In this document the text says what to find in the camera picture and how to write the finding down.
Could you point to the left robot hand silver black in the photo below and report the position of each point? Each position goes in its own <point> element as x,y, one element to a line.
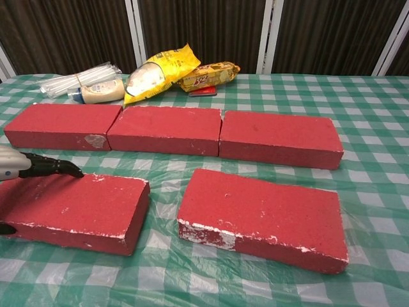
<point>16,163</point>

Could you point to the red foam brick white-scuffed edges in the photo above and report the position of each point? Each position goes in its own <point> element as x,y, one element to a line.
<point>80,208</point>

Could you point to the red foam brick white chipped corner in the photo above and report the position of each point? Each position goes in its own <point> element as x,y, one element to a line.
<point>262,217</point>

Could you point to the red foam brick grey patch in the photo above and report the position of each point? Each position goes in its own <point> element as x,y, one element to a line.
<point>60,120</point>

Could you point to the bundle of clear straws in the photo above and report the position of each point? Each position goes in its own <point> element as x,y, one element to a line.
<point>73,80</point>

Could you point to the cream mayonnaise bottle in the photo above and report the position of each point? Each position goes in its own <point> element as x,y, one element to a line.
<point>102,91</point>

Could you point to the dark brown partition screen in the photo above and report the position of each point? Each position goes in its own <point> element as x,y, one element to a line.
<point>332,32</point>
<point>403,60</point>
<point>204,25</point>
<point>64,32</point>

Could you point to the yellow snack bag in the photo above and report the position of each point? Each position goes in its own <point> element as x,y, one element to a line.
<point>169,67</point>

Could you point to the flat red card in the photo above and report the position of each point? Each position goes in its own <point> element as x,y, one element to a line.
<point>204,92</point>

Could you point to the yellow biscuit packet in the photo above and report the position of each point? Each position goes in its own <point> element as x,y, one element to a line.
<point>211,75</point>

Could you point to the green white checked tablecloth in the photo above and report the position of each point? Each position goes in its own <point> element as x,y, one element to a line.
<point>198,288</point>

